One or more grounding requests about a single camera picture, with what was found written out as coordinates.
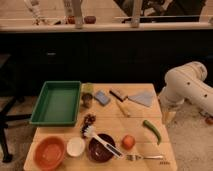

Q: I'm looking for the black office chair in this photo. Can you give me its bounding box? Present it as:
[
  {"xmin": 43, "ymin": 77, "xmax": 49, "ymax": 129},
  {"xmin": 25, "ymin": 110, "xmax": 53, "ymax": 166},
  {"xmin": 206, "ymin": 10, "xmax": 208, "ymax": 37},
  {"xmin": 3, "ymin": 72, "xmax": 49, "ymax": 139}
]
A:
[{"xmin": 0, "ymin": 53, "xmax": 33, "ymax": 164}]

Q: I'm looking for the dark maroon bowl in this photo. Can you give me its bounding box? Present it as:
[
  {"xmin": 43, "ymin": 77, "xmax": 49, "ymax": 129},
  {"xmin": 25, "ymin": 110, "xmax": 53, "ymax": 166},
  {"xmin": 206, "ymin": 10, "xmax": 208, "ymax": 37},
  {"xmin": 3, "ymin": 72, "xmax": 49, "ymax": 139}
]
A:
[{"xmin": 87, "ymin": 133, "xmax": 115, "ymax": 163}]

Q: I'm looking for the white dish brush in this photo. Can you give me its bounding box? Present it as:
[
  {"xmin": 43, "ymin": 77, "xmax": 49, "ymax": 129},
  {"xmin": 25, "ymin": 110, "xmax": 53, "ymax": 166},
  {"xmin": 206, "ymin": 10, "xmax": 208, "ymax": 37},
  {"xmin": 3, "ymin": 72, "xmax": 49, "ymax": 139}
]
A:
[{"xmin": 83, "ymin": 126, "xmax": 123, "ymax": 158}]

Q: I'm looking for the green chili pepper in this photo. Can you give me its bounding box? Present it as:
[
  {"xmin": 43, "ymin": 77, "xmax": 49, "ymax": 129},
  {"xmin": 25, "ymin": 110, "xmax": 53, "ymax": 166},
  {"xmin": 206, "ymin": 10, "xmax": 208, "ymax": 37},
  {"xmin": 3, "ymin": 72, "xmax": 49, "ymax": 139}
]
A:
[{"xmin": 143, "ymin": 120, "xmax": 162, "ymax": 145}]

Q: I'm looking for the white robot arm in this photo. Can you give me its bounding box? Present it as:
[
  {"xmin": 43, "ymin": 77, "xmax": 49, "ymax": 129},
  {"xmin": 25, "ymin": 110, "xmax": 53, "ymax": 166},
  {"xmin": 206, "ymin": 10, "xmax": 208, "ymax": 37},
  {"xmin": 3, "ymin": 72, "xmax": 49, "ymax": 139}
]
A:
[{"xmin": 158, "ymin": 61, "xmax": 213, "ymax": 125}]

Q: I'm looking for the red object on far shelf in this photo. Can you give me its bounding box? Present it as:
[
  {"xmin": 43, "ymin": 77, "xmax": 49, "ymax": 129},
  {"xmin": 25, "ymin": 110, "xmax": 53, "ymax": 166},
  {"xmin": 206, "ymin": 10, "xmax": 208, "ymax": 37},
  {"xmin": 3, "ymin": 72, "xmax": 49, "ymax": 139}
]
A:
[{"xmin": 84, "ymin": 16, "xmax": 96, "ymax": 24}]

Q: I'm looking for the orange plastic bowl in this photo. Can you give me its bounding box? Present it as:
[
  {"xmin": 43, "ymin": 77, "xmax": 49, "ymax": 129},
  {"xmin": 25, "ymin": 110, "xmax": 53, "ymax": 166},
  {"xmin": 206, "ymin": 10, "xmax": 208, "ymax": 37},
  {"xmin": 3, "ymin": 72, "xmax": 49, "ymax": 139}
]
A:
[{"xmin": 33, "ymin": 136, "xmax": 66, "ymax": 171}]

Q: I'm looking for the green lidded can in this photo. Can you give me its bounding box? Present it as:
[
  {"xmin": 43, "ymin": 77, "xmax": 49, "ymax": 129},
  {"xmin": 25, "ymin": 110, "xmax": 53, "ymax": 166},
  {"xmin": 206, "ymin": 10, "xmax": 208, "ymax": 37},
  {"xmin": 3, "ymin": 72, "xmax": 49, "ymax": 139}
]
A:
[{"xmin": 81, "ymin": 83, "xmax": 93, "ymax": 108}]

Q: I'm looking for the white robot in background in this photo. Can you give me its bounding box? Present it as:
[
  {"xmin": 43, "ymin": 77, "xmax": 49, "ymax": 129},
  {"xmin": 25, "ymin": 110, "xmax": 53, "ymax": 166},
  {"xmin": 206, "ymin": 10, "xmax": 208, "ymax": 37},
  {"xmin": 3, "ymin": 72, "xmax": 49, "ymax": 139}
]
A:
[{"xmin": 24, "ymin": 0, "xmax": 45, "ymax": 24}]

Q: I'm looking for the yellow handled knife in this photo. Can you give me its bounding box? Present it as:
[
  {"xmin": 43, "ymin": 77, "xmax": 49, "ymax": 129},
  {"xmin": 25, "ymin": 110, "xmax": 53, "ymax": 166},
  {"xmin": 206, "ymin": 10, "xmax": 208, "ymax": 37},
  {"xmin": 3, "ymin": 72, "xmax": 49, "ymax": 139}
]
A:
[{"xmin": 116, "ymin": 100, "xmax": 131, "ymax": 117}]

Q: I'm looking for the orange tomato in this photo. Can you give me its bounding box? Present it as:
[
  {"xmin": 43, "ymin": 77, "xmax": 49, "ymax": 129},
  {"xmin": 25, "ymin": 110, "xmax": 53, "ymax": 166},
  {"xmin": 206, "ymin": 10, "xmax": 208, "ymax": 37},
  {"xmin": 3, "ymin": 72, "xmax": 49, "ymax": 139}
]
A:
[{"xmin": 122, "ymin": 135, "xmax": 135, "ymax": 150}]

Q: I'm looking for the grey towel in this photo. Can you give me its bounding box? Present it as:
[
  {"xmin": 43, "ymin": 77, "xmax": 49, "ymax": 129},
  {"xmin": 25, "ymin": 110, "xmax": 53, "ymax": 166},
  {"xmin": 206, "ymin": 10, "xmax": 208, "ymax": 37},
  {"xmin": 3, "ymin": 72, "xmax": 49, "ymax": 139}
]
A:
[{"xmin": 128, "ymin": 91, "xmax": 154, "ymax": 107}]

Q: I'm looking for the dark grape bunch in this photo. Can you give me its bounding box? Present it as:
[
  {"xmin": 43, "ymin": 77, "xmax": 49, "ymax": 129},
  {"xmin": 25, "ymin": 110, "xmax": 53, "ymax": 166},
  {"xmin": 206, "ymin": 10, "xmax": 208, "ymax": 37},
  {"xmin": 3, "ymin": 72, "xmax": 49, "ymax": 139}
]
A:
[{"xmin": 81, "ymin": 114, "xmax": 96, "ymax": 137}]

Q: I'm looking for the silver fork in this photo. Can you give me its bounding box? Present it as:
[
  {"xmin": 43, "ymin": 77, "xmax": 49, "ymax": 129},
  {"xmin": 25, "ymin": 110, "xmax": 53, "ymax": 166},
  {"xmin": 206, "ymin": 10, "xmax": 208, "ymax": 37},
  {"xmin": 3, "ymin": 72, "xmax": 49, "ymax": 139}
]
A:
[{"xmin": 126, "ymin": 154, "xmax": 164, "ymax": 161}]

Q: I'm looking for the green plastic tray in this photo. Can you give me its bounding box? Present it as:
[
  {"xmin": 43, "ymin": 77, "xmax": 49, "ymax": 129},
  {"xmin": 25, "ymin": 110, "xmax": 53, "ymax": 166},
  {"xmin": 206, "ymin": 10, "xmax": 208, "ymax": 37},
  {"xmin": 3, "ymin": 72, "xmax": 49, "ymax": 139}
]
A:
[{"xmin": 30, "ymin": 81, "xmax": 81, "ymax": 127}]

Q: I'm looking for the blue sponge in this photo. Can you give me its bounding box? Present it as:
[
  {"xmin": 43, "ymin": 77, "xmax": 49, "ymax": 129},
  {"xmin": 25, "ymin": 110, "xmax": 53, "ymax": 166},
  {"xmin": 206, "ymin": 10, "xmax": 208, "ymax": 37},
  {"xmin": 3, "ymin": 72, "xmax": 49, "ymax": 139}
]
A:
[{"xmin": 94, "ymin": 91, "xmax": 110, "ymax": 106}]

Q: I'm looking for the small white bowl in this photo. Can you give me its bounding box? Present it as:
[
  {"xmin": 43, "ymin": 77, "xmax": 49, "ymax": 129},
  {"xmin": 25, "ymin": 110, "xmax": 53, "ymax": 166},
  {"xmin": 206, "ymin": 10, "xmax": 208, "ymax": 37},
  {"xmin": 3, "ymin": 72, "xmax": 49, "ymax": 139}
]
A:
[{"xmin": 67, "ymin": 137, "xmax": 86, "ymax": 157}]

